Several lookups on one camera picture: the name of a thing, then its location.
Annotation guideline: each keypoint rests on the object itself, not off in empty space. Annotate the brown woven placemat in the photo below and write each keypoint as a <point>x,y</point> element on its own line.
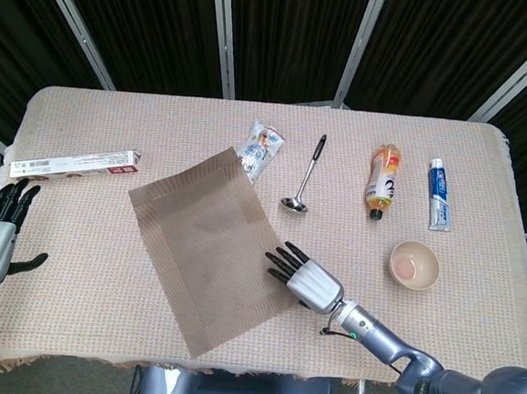
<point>205,247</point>

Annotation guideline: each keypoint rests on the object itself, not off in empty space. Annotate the beige woven tablecloth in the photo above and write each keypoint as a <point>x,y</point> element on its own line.
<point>82,237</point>

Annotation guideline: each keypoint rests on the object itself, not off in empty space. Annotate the orange drink bottle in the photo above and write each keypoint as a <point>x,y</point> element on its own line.
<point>383,179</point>

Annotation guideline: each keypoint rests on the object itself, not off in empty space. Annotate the light brown bowl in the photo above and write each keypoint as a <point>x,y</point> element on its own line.
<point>413,263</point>

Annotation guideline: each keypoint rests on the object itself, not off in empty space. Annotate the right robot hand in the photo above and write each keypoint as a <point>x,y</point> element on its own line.
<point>316,285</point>

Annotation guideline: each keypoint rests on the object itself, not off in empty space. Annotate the blue white toothpaste tube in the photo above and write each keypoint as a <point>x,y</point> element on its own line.
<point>439,192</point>

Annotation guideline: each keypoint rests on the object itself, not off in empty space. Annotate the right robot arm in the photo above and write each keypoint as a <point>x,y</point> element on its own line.
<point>371,333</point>

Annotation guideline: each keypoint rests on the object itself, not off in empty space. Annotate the long white red box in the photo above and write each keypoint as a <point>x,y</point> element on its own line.
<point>74,164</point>

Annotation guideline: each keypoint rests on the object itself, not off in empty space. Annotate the white foil snack bag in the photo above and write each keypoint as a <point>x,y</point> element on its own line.
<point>263,147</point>

